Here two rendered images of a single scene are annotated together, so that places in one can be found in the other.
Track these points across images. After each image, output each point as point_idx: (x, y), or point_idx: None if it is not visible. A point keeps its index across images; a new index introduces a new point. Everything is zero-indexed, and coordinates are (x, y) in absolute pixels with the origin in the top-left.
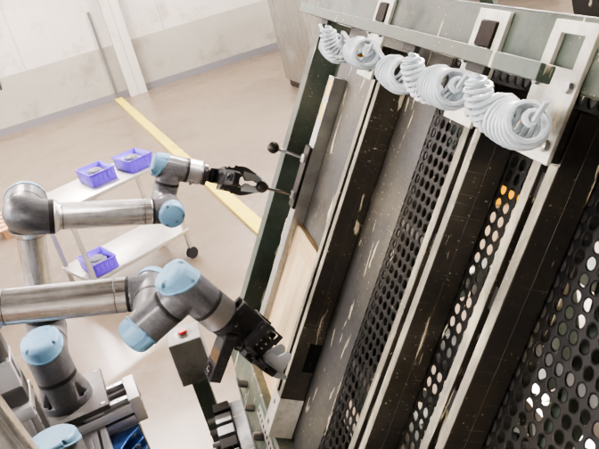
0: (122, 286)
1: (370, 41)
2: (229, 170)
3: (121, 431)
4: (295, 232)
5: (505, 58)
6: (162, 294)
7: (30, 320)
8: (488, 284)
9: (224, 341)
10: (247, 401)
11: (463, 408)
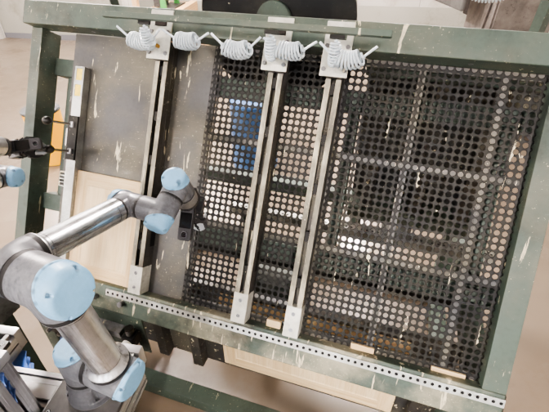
0: (120, 203)
1: (194, 33)
2: (33, 138)
3: (13, 361)
4: (78, 176)
5: (369, 29)
6: (176, 190)
7: (73, 248)
8: (319, 135)
9: (193, 212)
10: None
11: (323, 188)
